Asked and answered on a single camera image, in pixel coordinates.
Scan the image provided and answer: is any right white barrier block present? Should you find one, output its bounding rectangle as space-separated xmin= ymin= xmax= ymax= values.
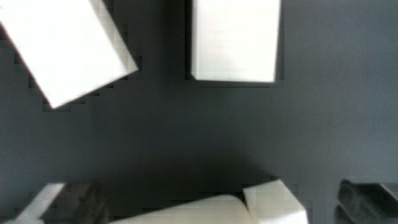
xmin=0 ymin=0 xmax=139 ymax=108

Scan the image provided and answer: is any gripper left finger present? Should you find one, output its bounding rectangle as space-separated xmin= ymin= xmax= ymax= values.
xmin=11 ymin=183 xmax=109 ymax=224

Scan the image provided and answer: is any white desk top tray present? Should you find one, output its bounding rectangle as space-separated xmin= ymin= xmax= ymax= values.
xmin=111 ymin=180 xmax=310 ymax=224

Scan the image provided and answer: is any white leg with marker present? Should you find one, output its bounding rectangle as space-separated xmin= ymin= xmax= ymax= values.
xmin=190 ymin=0 xmax=283 ymax=83

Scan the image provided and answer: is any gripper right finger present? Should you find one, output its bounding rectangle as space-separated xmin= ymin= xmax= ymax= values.
xmin=336 ymin=180 xmax=398 ymax=224

